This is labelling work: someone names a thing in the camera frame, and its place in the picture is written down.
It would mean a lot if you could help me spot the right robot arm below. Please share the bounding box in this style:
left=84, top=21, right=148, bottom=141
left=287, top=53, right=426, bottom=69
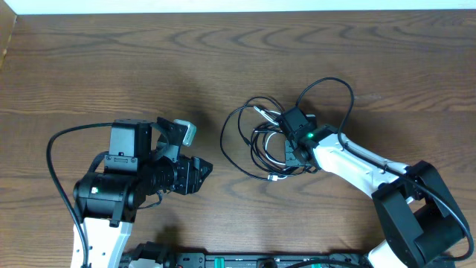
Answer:
left=276, top=107, right=470, bottom=267

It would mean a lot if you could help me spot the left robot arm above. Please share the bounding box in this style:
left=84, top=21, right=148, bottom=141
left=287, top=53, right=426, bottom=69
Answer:
left=71, top=118, right=213, bottom=267

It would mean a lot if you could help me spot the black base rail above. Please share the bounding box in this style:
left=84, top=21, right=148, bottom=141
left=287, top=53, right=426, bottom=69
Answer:
left=118, top=242, right=373, bottom=268

